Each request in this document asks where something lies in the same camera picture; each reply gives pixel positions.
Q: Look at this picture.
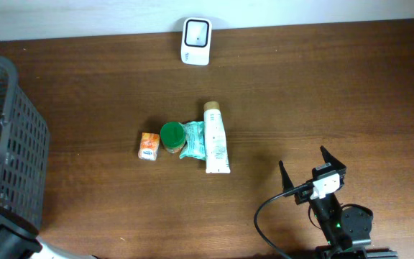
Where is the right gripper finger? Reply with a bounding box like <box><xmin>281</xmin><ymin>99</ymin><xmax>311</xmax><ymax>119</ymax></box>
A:
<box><xmin>279</xmin><ymin>160</ymin><xmax>294</xmax><ymax>192</ymax></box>
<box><xmin>320</xmin><ymin>146</ymin><xmax>346</xmax><ymax>170</ymax></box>

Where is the white tube tan cap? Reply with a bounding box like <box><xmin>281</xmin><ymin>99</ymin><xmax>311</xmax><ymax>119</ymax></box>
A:
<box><xmin>203</xmin><ymin>101</ymin><xmax>231</xmax><ymax>173</ymax></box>

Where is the mint green plastic packet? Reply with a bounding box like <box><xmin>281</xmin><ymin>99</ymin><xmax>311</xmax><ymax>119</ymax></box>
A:
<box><xmin>179</xmin><ymin>121</ymin><xmax>206</xmax><ymax>160</ymax></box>

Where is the green-lid jar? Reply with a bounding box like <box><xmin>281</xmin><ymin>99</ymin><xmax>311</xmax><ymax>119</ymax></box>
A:
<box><xmin>160</xmin><ymin>122</ymin><xmax>186</xmax><ymax>154</ymax></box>

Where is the orange tissue packet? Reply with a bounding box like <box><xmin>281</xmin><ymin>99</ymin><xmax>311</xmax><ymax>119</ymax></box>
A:
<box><xmin>138</xmin><ymin>132</ymin><xmax>160</xmax><ymax>161</ymax></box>

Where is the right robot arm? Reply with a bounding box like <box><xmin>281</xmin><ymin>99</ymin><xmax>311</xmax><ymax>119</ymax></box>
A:
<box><xmin>279</xmin><ymin>147</ymin><xmax>398</xmax><ymax>259</ymax></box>

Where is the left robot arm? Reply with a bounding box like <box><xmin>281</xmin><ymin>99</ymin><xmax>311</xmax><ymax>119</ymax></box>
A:
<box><xmin>0</xmin><ymin>206</ymin><xmax>96</xmax><ymax>259</ymax></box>

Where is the white barcode scanner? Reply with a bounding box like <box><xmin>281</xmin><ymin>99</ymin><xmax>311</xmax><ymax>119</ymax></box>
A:
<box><xmin>180</xmin><ymin>17</ymin><xmax>212</xmax><ymax>65</ymax></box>

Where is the grey plastic basket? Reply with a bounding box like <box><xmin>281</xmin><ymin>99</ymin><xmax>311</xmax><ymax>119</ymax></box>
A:
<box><xmin>0</xmin><ymin>56</ymin><xmax>50</xmax><ymax>227</ymax></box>

